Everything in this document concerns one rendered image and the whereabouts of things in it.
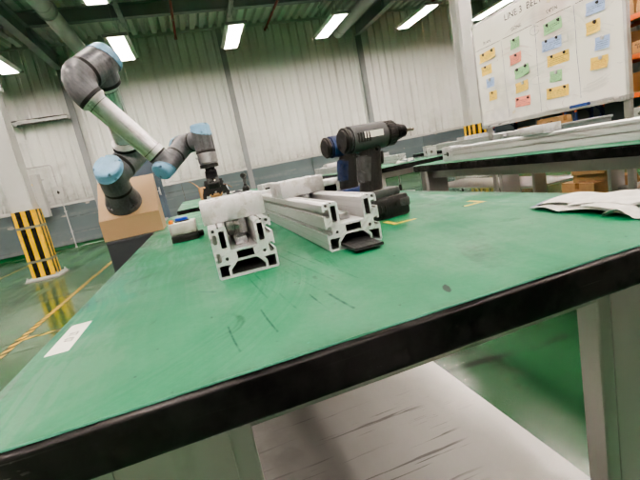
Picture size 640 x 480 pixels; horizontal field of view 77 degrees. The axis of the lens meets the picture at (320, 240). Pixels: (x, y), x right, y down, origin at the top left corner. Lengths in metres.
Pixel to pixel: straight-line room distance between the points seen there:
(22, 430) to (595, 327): 0.66
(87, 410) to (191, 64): 12.59
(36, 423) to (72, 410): 0.03
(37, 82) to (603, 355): 13.10
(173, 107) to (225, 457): 12.29
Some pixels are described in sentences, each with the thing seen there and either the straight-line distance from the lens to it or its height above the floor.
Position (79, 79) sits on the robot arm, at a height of 1.35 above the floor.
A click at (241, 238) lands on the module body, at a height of 0.83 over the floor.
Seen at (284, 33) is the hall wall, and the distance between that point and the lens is 13.46.
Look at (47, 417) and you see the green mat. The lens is 0.41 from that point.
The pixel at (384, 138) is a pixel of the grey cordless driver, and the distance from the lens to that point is 0.94.
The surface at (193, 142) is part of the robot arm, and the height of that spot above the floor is 1.10.
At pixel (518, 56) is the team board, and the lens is 4.25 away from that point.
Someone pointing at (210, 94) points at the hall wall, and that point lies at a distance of 12.68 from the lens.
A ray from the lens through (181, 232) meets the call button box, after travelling 1.30.
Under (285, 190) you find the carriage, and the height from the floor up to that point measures 0.88.
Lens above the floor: 0.93
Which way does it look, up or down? 11 degrees down
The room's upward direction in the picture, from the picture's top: 11 degrees counter-clockwise
